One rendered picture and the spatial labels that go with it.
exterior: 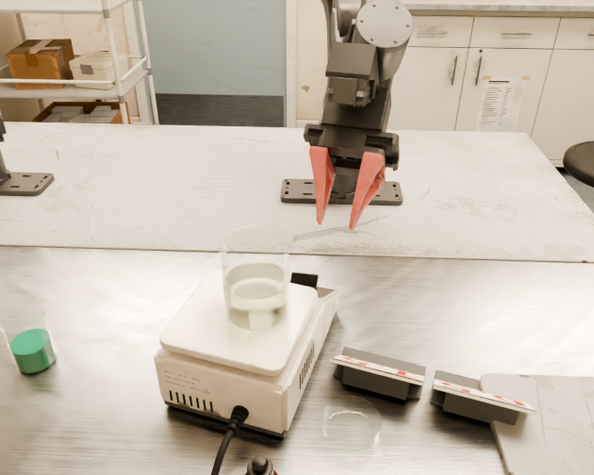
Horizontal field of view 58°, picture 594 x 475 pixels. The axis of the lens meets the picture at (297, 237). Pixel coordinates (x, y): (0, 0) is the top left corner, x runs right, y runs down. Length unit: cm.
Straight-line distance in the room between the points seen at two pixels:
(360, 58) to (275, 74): 295
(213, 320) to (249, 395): 8
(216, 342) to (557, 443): 32
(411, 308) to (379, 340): 7
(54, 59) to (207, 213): 200
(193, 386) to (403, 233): 42
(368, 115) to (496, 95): 248
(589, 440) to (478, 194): 49
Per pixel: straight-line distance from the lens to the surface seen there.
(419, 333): 64
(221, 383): 49
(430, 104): 297
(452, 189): 95
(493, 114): 307
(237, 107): 357
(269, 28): 342
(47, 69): 280
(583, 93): 319
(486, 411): 55
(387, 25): 57
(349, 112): 59
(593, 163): 186
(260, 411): 50
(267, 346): 48
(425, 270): 74
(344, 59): 54
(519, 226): 88
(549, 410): 59
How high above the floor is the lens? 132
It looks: 33 degrees down
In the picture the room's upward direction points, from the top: straight up
